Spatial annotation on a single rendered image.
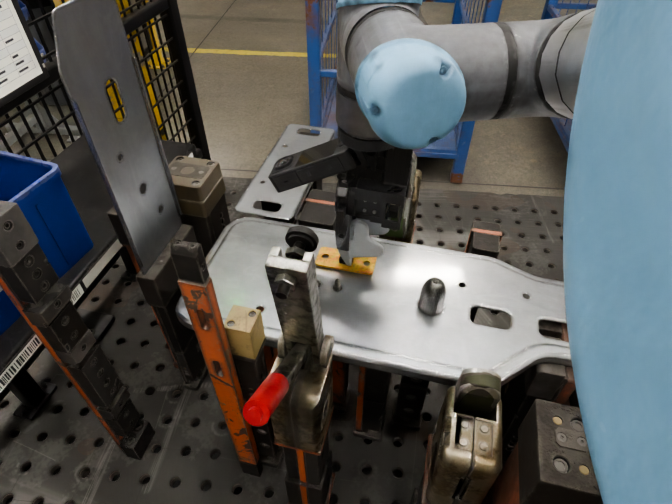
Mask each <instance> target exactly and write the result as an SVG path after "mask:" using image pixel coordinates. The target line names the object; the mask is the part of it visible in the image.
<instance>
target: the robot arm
mask: <svg viewBox="0 0 672 504"><path fill-rule="evenodd" d="M421 5H422V0H338V2H337V3H336V9H337V10H338V23H337V88H336V122H337V124H338V138H336V139H333V140H331V141H328V142H325V143H322V144H320V145H317V146H314V147H311V148H308V149H306V150H303V151H300V152H297V153H295V154H292V155H288V156H285V157H283V158H280V159H278V160H277V162H276V163H275V164H274V167H273V169H272V171H271V173H270V174H269V176H268V178H269V180H270V181H271V183H272V184H273V186H274V187H275V189H276V191H277V192H278V193H280V192H283V191H286V190H290V189H293V188H296V187H299V186H302V185H305V184H308V183H311V182H314V181H318V180H321V179H324V178H327V177H330V176H333V175H336V174H337V178H338V179H339V180H338V183H337V187H336V193H335V213H336V224H335V238H336V246H337V249H338V252H339V254H340V256H341V257H342V259H343V260H344V262H345V264H346V265H348V266H351V265H352V258H354V257H379V256H381V255H382V254H383V252H384V248H383V246H382V245H381V244H379V243H378V242H376V241H374V240H373V239H371V238H370V237H369V235H383V234H386V233H388V232H389V229H395V230H400V226H401V219H402V212H403V208H404V202H405V197H408V191H409V184H410V177H411V171H412V164H413V162H411V161H412V154H413V149H419V148H424V147H427V146H428V145H429V144H431V143H433V142H435V141H437V140H438V139H440V140H441V139H443V138H444V137H446V136H447V135H448V134H449V133H450V132H451V131H452V130H453V129H454V128H455V126H456V125H457V124H458V122H465V121H480V120H491V119H505V118H521V117H556V118H567V119H573V120H572V127H571V133H570V142H569V151H568V159H567V169H566V182H565V194H564V217H563V271H564V294H565V306H566V319H567V329H568V337H569V345H570V354H571V361H572V367H573V373H574V380H575V386H576V392H577V397H578V402H579V407H580V412H581V417H582V422H583V427H584V432H585V436H586V440H587V444H588V448H589V452H590V456H591V460H592V465H593V469H594V473H595V476H596V480H597V483H598V487H599V490H600V494H601V497H602V501H603V504H672V0H598V2H597V6H596V8H593V9H589V10H585V11H582V12H577V13H574V14H570V15H566V16H562V17H558V18H552V19H544V20H529V21H511V22H490V23H468V24H447V25H424V24H423V22H422V21H421V20H420V18H419V8H420V6H421ZM387 206H388V207H387ZM386 209H387V213H386ZM399 209H400V210H399ZM398 211H399V218H398V221H393V220H390V219H391V218H397V217H398Z"/></svg>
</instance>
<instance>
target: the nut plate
mask: <svg viewBox="0 0 672 504"><path fill-rule="evenodd" d="M324 255H327V256H329V258H327V259H324V258H323V256H324ZM376 261H377V257H354V258H352V265H351V266H348V265H346V264H345V262H344V260H343V259H342V257H341V256H340V254H339V252H338V249H335V248H329V247H321V248H320V250H319V253H318V255H317V258H316V260H315V265H317V266H320V267H326V268H332V269H337V270H343V271H348V272H354V273H360V274H365V275H372V274H373V272H374V268H375V265H376ZM365 262H368V263H370V265H369V266H365V265H364V263H365Z"/></svg>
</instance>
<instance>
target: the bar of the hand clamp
mask: <svg viewBox="0 0 672 504"><path fill-rule="evenodd" d="M285 240H286V242H287V244H288V245H289V246H290V247H289V248H287V250H286V252H285V256H286V257H283V254H282V250H281V247H279V246H272V249H271V251H270V253H269V255H268V258H267V260H266V262H265V270H266V274H267V277H268V281H269V285H270V288H271V292H272V296H273V300H274V303H275V307H276V311H277V315H278V318H279V322H280V326H281V329H282V333H283V337H284V341H285V344H286V348H287V352H288V353H289V352H290V351H291V349H292V348H293V347H294V346H295V344H296V342H298V343H302V344H307V345H311V349H312V355H313V360H314V364H318V365H320V351H321V346H322V343H323V340H324V332H323V324H322V316H321V308H320V300H319V291H318V283H317V275H316V267H315V259H314V253H313V251H315V250H316V248H317V246H318V243H319V238H318V236H317V234H316V233H315V232H314V231H313V230H312V229H310V228H308V227H306V226H293V227H291V228H289V229H288V231H287V234H286V236H285Z"/></svg>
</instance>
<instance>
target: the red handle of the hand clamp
mask: <svg viewBox="0 0 672 504"><path fill-rule="evenodd" d="M311 352H312V349H311V345H307V344H302V343H298V342H296V344H295V346H294V347H293V348H292V349H291V351H290V352H289V353H288V354H287V356H286V357H285V358H284V359H283V361H282V362H281V363H280V364H279V366H278V367H277V368H276V369H275V371H274V372H273V373H272V374H270V375H268V376H267V378H266V379H265V380H264V381H263V382H262V384H261V385H260V386H259V387H258V389H257V390H256V391H255V392H254V394H253V395H252V396H251V397H250V399H249V400H248V401H247V402H246V404H245V405H244V407H243V416H244V418H245V420H246V421H247V422H248V423H249V424H251V425H253V426H257V427H259V426H263V425H265V424H266V423H267V422H268V420H269V419H270V417H271V416H272V414H273V413H274V411H275V410H276V408H277V407H278V405H279V404H280V402H281V401H282V399H283V398H284V396H285V395H286V393H287V392H288V390H289V385H290V383H291V382H292V380H293V379H294V377H295V376H296V374H297V373H298V371H299V370H300V368H301V367H302V365H303V364H304V362H305V361H306V359H307V358H308V357H309V355H310V354H311Z"/></svg>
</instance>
